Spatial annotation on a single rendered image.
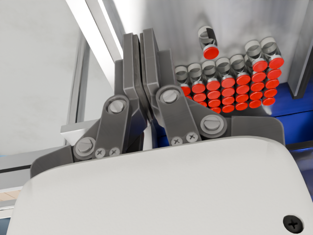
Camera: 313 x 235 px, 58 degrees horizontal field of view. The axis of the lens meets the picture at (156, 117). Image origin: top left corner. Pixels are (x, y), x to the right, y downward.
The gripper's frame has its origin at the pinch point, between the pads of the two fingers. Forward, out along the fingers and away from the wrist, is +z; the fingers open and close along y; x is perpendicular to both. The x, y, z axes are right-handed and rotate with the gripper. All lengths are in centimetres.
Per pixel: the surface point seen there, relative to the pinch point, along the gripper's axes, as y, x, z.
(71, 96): -33, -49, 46
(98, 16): -7.2, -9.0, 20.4
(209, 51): 5.7, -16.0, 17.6
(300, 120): 23, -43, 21
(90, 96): -61, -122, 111
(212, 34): 6.5, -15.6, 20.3
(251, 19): 12.2, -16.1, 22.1
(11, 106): -114, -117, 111
